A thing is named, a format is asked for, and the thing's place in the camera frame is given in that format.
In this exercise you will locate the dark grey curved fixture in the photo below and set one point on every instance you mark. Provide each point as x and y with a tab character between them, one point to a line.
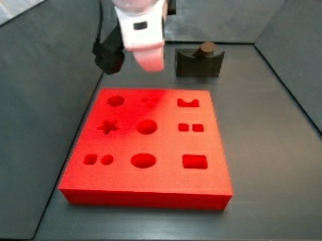
191	66

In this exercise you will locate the brown oval rod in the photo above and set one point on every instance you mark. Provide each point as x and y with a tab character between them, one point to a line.
205	50

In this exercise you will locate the red foam shape board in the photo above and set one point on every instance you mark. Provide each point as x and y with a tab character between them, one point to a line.
150	152

